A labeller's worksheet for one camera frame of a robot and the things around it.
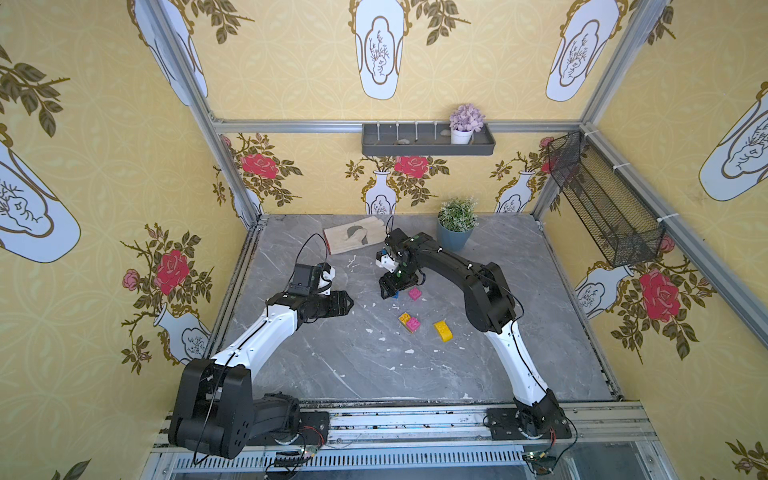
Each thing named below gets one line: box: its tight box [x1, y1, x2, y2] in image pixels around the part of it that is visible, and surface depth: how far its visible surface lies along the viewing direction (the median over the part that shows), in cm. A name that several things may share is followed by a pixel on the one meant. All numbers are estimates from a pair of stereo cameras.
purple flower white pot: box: [450, 103, 486, 145], surface depth 85 cm
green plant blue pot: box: [437, 196, 479, 251], surface depth 105 cm
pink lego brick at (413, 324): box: [406, 317, 421, 333], surface depth 90 cm
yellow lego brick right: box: [434, 320, 453, 342], surface depth 92 cm
